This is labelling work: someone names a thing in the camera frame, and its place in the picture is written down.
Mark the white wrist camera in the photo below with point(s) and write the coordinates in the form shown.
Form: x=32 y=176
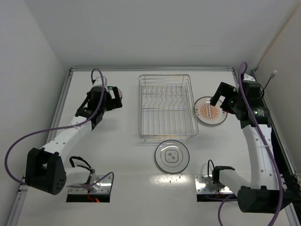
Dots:
x=99 y=82
x=246 y=77

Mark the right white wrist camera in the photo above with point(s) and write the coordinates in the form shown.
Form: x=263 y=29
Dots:
x=246 y=77

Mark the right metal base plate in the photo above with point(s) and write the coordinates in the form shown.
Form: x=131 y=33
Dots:
x=204 y=186

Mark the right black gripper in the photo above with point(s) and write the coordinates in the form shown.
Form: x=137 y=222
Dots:
x=225 y=95

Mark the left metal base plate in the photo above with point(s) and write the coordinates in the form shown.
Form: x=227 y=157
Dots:
x=101 y=188

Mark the green rimmed white plate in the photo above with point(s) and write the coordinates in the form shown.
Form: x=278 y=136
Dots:
x=172 y=157

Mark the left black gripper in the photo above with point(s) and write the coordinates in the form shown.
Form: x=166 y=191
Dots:
x=112 y=99

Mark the metal wire dish rack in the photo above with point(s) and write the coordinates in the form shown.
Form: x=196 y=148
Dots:
x=166 y=107

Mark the red rimmed plate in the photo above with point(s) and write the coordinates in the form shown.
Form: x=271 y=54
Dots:
x=120 y=94

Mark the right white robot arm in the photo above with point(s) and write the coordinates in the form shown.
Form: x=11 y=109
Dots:
x=261 y=193

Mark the orange patterned plate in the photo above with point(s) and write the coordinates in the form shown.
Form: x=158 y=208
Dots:
x=209 y=114

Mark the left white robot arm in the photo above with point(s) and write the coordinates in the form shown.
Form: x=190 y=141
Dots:
x=44 y=168

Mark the metal base plate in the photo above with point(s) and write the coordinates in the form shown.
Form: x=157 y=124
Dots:
x=204 y=186
x=101 y=188

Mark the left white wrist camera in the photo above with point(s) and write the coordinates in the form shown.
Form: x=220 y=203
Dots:
x=99 y=82

